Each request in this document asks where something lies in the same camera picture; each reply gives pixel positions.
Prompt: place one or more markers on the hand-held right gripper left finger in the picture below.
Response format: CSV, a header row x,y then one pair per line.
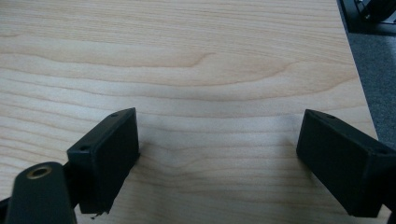
x,y
104,158

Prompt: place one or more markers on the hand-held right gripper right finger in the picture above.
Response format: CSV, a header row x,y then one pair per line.
x,y
345,161

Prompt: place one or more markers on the black equipment base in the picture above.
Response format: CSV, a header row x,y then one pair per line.
x,y
358,21

